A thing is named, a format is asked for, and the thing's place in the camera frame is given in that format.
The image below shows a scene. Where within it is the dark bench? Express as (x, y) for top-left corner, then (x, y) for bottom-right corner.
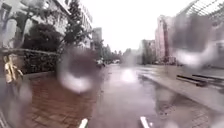
(175, 74), (209, 88)

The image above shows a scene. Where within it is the glass-roofed building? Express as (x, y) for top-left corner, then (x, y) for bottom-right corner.
(171, 0), (224, 68)

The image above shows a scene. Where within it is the wet red brick path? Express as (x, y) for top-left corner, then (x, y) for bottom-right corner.
(0, 63), (224, 128)

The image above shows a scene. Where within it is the tall brown building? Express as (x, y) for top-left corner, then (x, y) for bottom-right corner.
(154, 14), (176, 65)

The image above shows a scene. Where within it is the dark green hedge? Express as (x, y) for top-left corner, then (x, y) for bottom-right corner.
(0, 48), (61, 76)

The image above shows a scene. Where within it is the robot's own part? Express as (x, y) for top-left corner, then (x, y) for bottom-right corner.
(78, 118), (89, 128)
(139, 115), (151, 128)

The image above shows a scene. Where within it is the grey stone building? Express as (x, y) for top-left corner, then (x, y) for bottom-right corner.
(0, 0), (94, 51)

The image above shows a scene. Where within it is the grey paved strip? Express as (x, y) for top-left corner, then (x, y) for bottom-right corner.
(136, 64), (224, 113)

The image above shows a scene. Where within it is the vehicle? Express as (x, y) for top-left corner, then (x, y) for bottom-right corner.
(95, 58), (106, 68)

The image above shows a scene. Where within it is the tree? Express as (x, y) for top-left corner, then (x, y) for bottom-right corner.
(21, 0), (94, 54)

